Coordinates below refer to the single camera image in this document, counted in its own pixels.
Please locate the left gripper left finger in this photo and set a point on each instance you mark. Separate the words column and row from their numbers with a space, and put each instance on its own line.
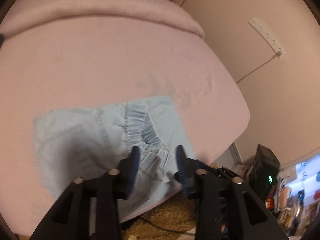
column 116, row 184

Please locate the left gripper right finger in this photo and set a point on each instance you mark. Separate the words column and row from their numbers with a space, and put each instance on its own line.
column 199, row 184

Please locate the light blue pants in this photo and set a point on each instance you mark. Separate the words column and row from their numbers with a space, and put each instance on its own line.
column 87, row 142

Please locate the brown fluffy rug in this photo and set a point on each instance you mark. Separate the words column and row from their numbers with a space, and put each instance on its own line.
column 173, row 219

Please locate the black box device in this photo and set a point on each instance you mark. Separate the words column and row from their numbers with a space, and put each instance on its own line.
column 265, row 169

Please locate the pink bed sheet mattress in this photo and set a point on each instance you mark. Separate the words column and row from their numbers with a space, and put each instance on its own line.
column 95, row 61

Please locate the white power strip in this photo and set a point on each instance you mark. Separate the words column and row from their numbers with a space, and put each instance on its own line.
column 267, row 35

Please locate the pink folded duvet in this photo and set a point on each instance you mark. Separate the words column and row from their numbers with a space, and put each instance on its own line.
column 25, row 14

